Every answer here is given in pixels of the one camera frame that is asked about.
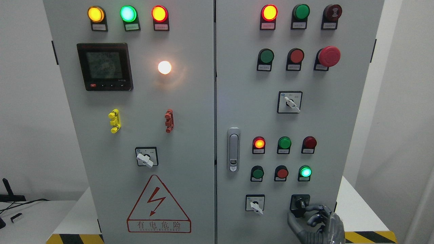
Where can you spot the red lit indicator right door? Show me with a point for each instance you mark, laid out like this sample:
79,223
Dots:
268,17

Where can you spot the yellow indicator light top left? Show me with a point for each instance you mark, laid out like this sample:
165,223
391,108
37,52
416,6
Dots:
97,17

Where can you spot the dark red buzzer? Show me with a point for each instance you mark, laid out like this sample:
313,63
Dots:
330,17

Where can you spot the silver door handle lock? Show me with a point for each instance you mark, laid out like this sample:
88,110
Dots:
233,146

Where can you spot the red electrical hazard warning sticker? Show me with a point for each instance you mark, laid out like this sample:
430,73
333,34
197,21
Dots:
157,211

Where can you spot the small white black adapter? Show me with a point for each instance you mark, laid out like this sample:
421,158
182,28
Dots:
16,217

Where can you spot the upper right selector switch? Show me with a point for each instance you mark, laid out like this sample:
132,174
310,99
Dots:
289,101

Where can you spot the green indicator top right door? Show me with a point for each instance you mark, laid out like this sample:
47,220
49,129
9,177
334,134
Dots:
300,15

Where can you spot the black digital power meter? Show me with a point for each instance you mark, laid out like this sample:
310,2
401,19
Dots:
105,66

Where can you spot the red lit indicator middle left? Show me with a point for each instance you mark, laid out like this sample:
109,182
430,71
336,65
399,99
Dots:
258,145

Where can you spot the red push button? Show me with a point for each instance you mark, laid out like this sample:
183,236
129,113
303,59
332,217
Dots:
294,59
281,173

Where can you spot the white glowing indicator lamp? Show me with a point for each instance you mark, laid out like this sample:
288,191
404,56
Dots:
164,67

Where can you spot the black rotary knob switch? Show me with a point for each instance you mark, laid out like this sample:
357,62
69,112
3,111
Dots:
298,204

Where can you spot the green lit indicator light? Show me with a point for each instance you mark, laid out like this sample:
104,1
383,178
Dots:
130,18

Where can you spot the black device with antenna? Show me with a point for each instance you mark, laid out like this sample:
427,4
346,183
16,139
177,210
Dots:
10,196

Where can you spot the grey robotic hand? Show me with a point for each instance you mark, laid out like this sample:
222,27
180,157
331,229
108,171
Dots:
331,233

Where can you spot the red indicator middle right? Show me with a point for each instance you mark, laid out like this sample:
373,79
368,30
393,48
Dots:
309,145

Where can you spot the red-ringed lit indicator light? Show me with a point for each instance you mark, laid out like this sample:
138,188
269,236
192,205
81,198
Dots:
160,17

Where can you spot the red mushroom emergency stop button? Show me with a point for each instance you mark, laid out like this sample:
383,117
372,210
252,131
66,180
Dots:
327,57

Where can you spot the black monitor corner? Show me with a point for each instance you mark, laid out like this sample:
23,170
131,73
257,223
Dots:
2,223

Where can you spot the red push button lower centre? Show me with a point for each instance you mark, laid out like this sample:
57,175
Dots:
281,173

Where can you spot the green push button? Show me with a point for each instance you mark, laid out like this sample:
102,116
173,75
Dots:
257,173
265,60

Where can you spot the left door selector switch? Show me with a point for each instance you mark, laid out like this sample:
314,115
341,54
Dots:
147,156

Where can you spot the white table with hazard stripes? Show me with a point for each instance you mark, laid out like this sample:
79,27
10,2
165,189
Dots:
361,224

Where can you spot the lower white selector switch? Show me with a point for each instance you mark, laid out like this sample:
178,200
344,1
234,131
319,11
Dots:
255,203

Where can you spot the yellow terminal connector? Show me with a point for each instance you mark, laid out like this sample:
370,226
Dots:
114,116

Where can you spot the red terminal connector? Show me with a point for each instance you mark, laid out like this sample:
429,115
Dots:
169,120

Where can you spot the grey electrical control cabinet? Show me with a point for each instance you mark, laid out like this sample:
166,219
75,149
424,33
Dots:
213,46

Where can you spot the red push button upper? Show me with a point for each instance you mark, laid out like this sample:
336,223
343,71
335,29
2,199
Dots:
294,59

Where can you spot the green push button upper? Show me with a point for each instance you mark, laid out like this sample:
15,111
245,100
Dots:
265,60

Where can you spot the green button lower right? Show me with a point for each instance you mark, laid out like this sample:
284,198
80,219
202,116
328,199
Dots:
304,173

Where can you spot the green push button lower left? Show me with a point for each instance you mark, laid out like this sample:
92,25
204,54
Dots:
257,173

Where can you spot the green indicator middle centre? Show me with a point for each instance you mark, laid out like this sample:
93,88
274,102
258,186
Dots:
284,145

